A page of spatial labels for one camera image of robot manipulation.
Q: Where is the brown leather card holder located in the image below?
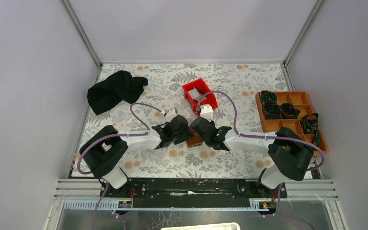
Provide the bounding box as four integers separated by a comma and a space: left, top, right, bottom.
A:
186, 127, 204, 148

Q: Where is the stack of credit cards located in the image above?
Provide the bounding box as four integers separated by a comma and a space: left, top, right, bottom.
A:
188, 88, 207, 102

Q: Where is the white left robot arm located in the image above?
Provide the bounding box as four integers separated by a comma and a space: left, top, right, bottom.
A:
79, 115, 193, 197

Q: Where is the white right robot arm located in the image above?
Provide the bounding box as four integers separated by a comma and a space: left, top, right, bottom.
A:
190, 117, 316, 197

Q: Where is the red plastic bin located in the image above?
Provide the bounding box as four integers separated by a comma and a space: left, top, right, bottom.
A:
182, 79, 218, 115

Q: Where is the floral table mat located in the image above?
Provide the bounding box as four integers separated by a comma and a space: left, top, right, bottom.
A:
81, 63, 287, 178

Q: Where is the dark rolled tie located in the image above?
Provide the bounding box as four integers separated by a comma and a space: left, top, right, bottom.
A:
263, 103, 282, 120
260, 91, 277, 105
280, 103, 300, 119

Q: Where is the black cloth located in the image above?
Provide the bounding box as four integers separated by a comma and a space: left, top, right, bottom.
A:
87, 70, 148, 115

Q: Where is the orange compartment tray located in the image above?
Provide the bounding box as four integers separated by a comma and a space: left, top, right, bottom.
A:
255, 91, 315, 143

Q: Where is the dark patterned tie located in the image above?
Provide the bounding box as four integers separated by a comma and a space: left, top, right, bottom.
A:
299, 113, 322, 148

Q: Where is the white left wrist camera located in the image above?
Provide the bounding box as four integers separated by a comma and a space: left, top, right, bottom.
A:
161, 108, 178, 122

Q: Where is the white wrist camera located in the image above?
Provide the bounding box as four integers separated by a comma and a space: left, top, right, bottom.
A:
199, 104, 214, 122
161, 108, 178, 122

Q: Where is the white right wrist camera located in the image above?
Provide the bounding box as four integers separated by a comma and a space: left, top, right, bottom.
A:
199, 104, 214, 122

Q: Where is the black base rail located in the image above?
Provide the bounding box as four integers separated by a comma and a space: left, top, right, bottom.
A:
100, 178, 287, 208

